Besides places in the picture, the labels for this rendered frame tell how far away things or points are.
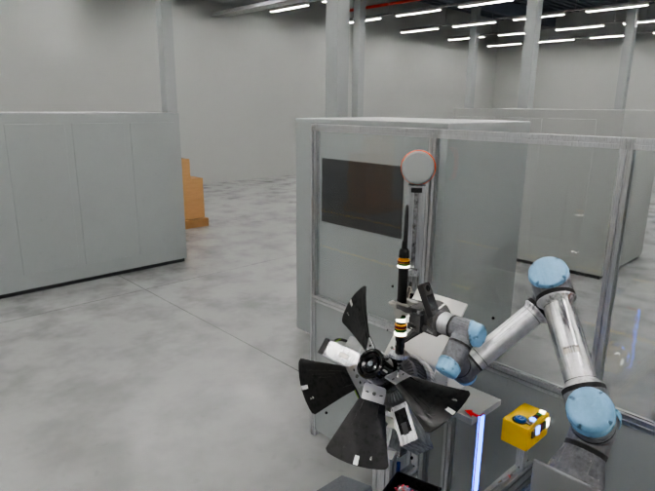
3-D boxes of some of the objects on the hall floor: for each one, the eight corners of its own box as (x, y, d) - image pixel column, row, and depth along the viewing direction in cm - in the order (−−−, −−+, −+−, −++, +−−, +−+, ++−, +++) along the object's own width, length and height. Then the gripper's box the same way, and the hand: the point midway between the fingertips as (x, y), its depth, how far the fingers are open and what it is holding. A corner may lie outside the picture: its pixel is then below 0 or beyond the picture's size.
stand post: (406, 559, 264) (418, 343, 236) (421, 571, 258) (436, 349, 229) (401, 564, 261) (412, 346, 233) (415, 576, 255) (429, 353, 226)
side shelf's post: (440, 542, 275) (450, 396, 255) (446, 547, 272) (458, 398, 252) (435, 547, 273) (445, 398, 252) (442, 550, 270) (453, 401, 249)
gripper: (430, 340, 177) (381, 321, 192) (450, 331, 185) (402, 313, 200) (432, 316, 175) (382, 298, 190) (452, 308, 183) (403, 291, 198)
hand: (396, 299), depth 193 cm, fingers closed on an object, 4 cm apart
